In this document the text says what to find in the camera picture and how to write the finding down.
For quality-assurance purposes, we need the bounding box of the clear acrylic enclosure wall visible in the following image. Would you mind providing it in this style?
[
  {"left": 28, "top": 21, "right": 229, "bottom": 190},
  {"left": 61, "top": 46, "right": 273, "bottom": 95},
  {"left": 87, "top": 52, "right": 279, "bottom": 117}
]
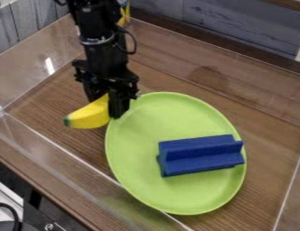
[{"left": 0, "top": 13, "right": 300, "bottom": 231}]

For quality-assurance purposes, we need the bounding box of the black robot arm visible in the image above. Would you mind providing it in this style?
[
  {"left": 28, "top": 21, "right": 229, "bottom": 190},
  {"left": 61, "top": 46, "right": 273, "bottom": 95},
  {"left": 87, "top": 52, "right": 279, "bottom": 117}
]
[{"left": 53, "top": 0, "right": 139, "bottom": 118}]

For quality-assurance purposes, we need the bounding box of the yellow and blue can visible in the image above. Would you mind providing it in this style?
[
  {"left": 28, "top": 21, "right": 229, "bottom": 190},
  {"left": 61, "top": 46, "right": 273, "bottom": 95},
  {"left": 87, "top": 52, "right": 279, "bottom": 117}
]
[{"left": 116, "top": 0, "right": 131, "bottom": 28}]

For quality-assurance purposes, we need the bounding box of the blue T-shaped block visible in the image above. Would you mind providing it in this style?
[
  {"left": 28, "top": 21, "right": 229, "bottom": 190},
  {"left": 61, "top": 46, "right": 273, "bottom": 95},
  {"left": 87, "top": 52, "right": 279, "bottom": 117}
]
[{"left": 156, "top": 134, "right": 243, "bottom": 177}]

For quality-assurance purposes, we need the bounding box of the green round plate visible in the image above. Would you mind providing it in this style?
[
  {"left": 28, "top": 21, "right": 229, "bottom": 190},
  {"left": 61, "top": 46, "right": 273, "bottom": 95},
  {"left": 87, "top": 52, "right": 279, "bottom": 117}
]
[{"left": 106, "top": 92, "right": 246, "bottom": 215}]

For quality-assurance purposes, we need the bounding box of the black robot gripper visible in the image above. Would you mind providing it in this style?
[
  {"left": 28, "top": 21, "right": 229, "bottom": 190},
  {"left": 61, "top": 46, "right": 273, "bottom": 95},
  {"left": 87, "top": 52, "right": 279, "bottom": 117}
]
[{"left": 71, "top": 41, "right": 140, "bottom": 119}]

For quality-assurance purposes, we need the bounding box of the black cable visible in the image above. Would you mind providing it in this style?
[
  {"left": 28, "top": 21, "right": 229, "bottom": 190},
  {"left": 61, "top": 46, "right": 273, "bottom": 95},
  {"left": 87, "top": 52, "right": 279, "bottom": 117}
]
[{"left": 0, "top": 201, "right": 21, "bottom": 231}]

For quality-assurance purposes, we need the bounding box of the yellow toy banana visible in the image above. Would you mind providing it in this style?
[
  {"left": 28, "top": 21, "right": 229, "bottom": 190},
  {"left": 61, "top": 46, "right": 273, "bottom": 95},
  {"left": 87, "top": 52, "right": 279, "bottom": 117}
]
[{"left": 63, "top": 95, "right": 110, "bottom": 129}]

